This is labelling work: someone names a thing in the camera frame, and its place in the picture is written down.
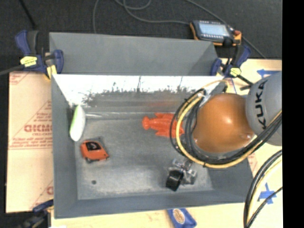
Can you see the orange toy lobster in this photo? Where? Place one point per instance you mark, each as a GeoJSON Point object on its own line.
{"type": "Point", "coordinates": [159, 125]}

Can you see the grey metal bin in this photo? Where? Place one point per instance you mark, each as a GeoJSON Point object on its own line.
{"type": "Point", "coordinates": [133, 170]}

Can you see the orange tape measure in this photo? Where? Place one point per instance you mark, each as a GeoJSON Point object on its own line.
{"type": "Point", "coordinates": [95, 152]}

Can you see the white and green oval object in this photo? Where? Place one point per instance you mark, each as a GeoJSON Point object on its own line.
{"type": "Point", "coordinates": [77, 123]}

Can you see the brown cardboard board, red print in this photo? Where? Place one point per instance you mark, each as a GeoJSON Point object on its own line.
{"type": "Point", "coordinates": [28, 165]}

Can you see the black cylinder on white bracket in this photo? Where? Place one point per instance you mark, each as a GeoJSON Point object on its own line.
{"type": "Point", "coordinates": [174, 180]}

